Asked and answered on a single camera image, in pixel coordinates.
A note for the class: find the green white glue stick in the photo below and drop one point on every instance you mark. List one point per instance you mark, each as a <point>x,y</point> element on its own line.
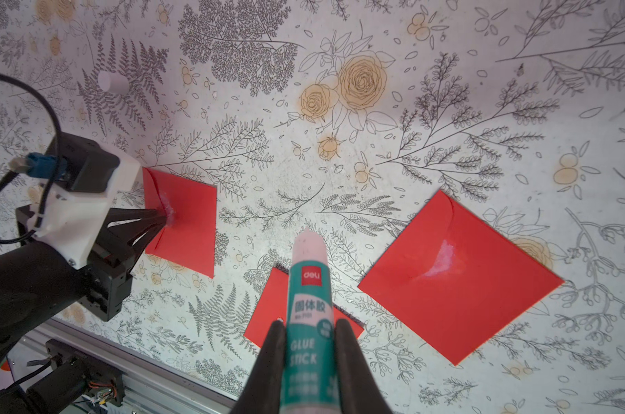
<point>309,379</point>

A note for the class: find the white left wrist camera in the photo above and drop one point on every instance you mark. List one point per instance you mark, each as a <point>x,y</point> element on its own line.
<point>78,204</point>

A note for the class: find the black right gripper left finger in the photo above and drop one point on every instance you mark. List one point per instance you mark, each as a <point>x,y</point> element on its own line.
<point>262,392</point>

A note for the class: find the red envelope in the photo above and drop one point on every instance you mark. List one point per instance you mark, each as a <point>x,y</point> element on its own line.
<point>271,310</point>
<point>455,281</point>
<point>188,238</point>

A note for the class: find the white glue stick cap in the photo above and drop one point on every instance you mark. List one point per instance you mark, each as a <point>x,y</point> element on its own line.
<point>113,82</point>

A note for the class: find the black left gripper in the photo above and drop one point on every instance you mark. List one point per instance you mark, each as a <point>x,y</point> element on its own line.
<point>123,237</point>

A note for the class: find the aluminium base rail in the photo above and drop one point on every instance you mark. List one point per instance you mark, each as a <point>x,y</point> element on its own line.
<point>150,386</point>

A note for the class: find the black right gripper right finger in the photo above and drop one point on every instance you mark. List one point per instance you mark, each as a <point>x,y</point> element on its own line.
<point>358,390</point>

